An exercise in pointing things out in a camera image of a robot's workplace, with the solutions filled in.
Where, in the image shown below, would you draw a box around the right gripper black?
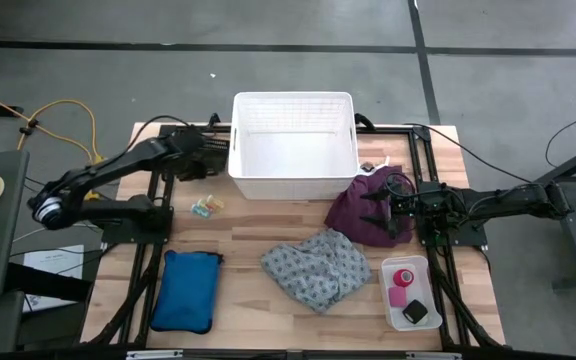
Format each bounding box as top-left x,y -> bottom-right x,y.
359,187 -> 422,241

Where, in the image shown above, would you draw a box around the purple cloth garment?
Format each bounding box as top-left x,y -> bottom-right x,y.
323,164 -> 418,249

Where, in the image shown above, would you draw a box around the red bandage roll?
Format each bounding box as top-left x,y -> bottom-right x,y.
392,268 -> 416,289

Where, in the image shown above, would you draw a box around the grey patterned hospital gown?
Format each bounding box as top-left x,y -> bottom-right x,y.
260,228 -> 372,315

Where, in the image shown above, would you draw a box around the pink bandage roll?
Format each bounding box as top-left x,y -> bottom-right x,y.
387,285 -> 409,309

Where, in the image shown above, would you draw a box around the black bandage roll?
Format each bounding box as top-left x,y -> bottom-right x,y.
401,298 -> 429,325

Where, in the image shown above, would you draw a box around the clear plastic bin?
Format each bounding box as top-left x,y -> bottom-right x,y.
380,254 -> 443,332

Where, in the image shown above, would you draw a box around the white plastic woven basket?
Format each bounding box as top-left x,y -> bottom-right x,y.
227,90 -> 361,201

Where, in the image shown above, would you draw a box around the small black mesh tray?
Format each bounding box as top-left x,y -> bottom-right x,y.
202,137 -> 230,174

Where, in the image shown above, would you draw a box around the blue zipper pouch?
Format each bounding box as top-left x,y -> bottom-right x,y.
149,249 -> 224,335

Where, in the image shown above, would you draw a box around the white paper sheet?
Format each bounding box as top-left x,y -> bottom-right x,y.
21,243 -> 86,314

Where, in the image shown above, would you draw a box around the black metal side table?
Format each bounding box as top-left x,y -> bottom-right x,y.
519,135 -> 576,292

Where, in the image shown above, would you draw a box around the black metal table frame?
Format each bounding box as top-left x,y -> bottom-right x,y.
81,122 -> 507,351

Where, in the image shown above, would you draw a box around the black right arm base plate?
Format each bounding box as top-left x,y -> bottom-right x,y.
415,219 -> 489,249

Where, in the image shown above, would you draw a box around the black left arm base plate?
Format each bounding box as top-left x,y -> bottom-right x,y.
90,207 -> 174,246

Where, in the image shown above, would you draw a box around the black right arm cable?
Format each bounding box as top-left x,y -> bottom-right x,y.
404,121 -> 534,184

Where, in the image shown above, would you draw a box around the grey floor cable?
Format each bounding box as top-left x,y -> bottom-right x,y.
11,222 -> 104,245

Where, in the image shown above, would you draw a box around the yellow extension cable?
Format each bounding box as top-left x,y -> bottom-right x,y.
0,83 -> 104,166

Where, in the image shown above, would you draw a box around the silver metal bracket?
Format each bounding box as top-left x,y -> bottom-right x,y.
406,351 -> 463,360
126,349 -> 185,360

